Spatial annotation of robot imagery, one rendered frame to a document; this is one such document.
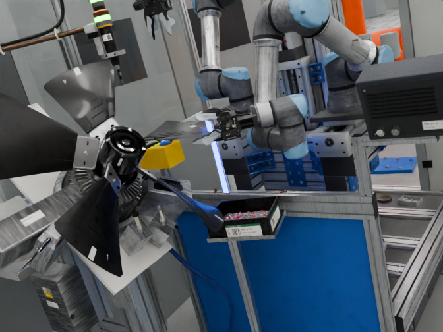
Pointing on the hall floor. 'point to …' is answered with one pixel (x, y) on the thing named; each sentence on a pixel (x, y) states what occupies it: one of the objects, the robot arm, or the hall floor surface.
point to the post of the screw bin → (245, 286)
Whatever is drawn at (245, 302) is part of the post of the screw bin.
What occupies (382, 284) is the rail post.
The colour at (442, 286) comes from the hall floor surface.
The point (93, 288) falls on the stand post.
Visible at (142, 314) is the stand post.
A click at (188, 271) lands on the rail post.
